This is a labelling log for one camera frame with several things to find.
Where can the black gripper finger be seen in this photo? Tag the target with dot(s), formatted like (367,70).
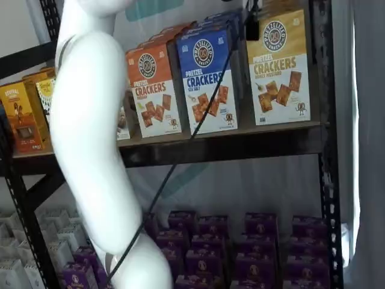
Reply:
(252,30)

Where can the yellow white pretzel crackers box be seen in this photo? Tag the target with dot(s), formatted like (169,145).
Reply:
(282,90)
(282,7)

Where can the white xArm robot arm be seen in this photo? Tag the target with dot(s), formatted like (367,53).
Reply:
(87,120)

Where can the blue white pretzel crackers box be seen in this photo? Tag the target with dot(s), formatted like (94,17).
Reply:
(204,60)
(222,16)
(216,24)

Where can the orange white pretzel crackers box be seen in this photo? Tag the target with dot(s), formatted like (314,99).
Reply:
(162,37)
(180,26)
(153,105)

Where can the brown wooden shelf board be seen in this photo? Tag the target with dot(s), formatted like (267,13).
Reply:
(270,128)

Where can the black metal shelf rack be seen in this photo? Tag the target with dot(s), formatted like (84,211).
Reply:
(210,150)

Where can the purple macaroni box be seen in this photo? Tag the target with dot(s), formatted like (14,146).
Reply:
(204,263)
(257,268)
(182,219)
(79,278)
(197,283)
(255,285)
(207,242)
(309,247)
(173,239)
(306,284)
(258,245)
(213,225)
(261,224)
(308,269)
(176,260)
(152,221)
(309,225)
(87,259)

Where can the white sunflower cracker box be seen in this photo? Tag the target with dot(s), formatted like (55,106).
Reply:
(45,96)

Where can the orange Revival snack box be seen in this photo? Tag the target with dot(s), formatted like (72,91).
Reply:
(18,114)
(39,75)

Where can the small white carton box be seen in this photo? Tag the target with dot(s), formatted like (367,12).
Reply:
(13,275)
(33,250)
(22,224)
(61,256)
(72,234)
(34,277)

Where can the white translucent plastic curtain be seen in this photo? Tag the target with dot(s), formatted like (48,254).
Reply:
(367,150)

